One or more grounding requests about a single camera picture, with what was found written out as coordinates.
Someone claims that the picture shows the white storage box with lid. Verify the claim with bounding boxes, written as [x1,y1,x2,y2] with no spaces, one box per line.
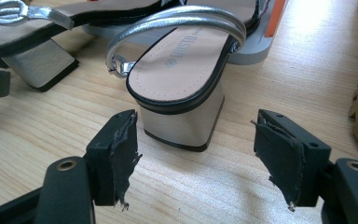
[81,0,289,66]

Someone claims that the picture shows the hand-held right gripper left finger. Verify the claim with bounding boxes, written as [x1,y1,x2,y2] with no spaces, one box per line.
[85,108,143,212]

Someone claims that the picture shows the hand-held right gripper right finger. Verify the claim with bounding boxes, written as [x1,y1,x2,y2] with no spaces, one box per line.
[250,108,333,213]

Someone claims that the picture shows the silver strap block-heel sandal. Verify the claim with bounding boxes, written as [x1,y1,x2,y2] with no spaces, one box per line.
[0,0,185,93]
[104,0,264,153]

